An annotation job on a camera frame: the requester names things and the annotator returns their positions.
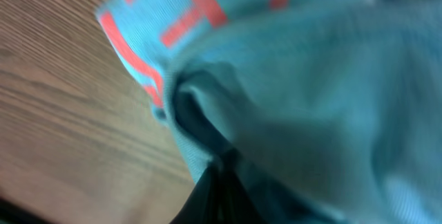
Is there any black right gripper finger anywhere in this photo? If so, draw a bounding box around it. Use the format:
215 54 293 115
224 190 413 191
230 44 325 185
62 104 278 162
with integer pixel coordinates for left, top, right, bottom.
171 167 220 224

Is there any light blue printed t-shirt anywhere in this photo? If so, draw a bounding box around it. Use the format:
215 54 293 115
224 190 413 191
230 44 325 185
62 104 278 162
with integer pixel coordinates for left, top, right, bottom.
97 0 441 223

